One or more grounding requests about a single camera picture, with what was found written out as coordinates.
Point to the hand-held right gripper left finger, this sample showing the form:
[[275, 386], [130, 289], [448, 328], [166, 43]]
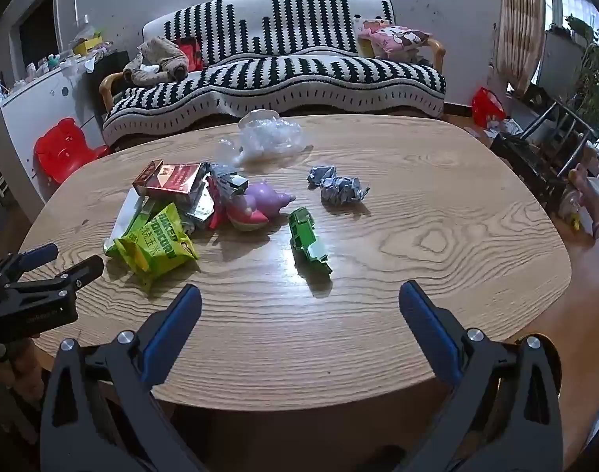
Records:
[[174, 334]]

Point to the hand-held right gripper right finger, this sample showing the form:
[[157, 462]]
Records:
[[427, 334]]

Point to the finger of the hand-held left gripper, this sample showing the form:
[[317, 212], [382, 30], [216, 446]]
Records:
[[80, 272], [38, 254]]

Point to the white paper wrapper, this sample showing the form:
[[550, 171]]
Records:
[[128, 211]]

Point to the green popcorn bag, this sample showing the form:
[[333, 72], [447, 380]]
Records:
[[157, 248]]

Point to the red cigarette box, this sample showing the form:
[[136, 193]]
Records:
[[167, 181]]

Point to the silver wrapper with red strip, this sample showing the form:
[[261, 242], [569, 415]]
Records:
[[203, 209]]

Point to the pink and purple toy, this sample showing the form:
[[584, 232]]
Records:
[[255, 206]]

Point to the green toy car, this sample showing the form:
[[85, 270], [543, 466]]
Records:
[[307, 240]]

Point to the grey printed wrapper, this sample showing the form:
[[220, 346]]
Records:
[[230, 179]]

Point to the large foil ball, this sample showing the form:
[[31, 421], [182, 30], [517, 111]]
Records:
[[344, 190]]

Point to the small foil ball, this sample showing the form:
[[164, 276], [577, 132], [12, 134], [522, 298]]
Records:
[[321, 175]]

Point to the clear plastic bag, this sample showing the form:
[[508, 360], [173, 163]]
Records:
[[270, 137]]

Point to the red bear-shaped chair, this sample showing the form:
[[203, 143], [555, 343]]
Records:
[[63, 150]]

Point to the white cabinet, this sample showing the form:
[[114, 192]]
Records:
[[43, 103]]

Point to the yellow box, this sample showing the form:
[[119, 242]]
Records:
[[87, 45]]

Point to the brown plush toy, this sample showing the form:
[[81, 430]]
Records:
[[154, 63]]

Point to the metal rack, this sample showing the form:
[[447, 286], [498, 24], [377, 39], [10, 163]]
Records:
[[550, 137]]

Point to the red plastic bag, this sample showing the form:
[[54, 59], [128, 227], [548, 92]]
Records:
[[487, 106]]

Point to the red cloth item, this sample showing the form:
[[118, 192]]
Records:
[[191, 51]]

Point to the black white striped sofa cover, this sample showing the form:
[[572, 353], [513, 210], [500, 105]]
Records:
[[289, 78]]

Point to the green houseplant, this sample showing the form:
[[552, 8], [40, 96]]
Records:
[[592, 76]]

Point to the yellow white cushion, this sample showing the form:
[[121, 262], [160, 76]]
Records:
[[364, 32]]

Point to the striped beige curtain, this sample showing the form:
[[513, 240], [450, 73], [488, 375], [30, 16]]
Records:
[[521, 24]]

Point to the wooden frame sofa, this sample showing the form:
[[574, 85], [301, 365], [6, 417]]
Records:
[[280, 73]]

